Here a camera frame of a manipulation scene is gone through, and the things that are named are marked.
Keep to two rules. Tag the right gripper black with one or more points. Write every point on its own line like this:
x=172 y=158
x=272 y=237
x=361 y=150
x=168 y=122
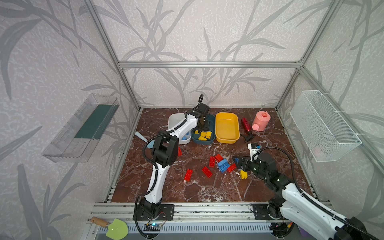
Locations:
x=245 y=164

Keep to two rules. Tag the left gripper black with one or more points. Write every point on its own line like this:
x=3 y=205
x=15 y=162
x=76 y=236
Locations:
x=202 y=118

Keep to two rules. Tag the small yellow lego brick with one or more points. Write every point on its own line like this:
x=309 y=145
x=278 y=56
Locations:
x=208 y=135

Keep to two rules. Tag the large blue lego brick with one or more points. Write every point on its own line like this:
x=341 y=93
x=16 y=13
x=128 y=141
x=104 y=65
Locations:
x=223 y=165

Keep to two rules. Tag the small red lego brick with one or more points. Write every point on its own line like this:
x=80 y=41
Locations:
x=218 y=158

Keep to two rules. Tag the long red lego brick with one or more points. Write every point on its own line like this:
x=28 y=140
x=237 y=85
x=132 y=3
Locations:
x=188 y=175

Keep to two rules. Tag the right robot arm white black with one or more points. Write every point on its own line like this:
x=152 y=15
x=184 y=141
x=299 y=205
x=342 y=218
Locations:
x=294 y=204

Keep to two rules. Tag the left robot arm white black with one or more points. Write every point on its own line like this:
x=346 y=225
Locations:
x=164 y=153

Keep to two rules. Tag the dark teal plastic bin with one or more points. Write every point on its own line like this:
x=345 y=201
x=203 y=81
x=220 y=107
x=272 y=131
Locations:
x=212 y=128

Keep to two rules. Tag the yellow plastic bin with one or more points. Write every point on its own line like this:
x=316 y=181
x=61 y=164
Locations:
x=227 y=128

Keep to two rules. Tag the red and black hand tool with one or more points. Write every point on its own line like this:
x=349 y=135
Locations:
x=247 y=127

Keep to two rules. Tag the pink toy watering can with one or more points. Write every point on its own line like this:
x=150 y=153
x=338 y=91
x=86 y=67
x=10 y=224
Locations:
x=261 y=120

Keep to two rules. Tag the light blue toy trowel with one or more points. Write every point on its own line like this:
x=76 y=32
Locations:
x=149 y=145

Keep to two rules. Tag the white wire mesh basket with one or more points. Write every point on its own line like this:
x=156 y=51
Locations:
x=328 y=136

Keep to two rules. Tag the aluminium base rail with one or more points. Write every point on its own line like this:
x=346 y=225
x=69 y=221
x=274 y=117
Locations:
x=241 y=217

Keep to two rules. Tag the clear plastic wall shelf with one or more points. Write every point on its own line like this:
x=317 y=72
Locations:
x=80 y=136

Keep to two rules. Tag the green toy spade wooden handle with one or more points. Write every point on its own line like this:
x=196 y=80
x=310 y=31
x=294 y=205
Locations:
x=116 y=230

